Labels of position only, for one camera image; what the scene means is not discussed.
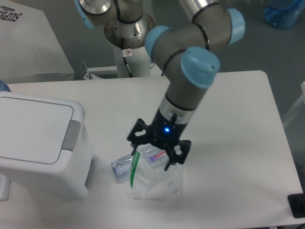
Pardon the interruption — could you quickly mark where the white frame at right edge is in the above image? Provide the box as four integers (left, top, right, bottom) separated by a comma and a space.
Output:
282, 82, 305, 128

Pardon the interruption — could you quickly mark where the clear plastic water bottle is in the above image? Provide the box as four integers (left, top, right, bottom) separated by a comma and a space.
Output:
111, 145, 169, 183

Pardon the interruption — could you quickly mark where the white printed cloth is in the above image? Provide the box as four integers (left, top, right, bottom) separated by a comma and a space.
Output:
0, 0, 74, 83

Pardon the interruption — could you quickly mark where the blue object behind trash can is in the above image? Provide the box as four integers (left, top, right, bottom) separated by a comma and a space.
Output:
0, 80, 11, 92

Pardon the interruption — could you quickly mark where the black device at table edge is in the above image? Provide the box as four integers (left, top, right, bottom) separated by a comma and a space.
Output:
287, 193, 305, 219

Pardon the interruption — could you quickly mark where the white push-lid trash can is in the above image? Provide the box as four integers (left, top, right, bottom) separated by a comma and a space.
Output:
0, 92, 95, 198

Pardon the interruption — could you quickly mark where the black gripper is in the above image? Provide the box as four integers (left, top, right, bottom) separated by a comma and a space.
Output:
127, 109, 191, 171

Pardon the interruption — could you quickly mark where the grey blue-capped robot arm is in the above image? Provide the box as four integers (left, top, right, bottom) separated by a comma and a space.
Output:
75, 0, 245, 166

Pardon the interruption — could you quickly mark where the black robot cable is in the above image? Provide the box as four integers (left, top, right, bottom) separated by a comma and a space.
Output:
120, 37, 134, 78

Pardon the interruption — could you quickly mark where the clear plastic zip bag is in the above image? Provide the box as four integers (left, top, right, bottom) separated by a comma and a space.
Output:
128, 146, 183, 201

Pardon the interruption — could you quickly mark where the blue water jug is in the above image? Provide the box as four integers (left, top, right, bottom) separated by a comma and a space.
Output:
263, 0, 305, 29

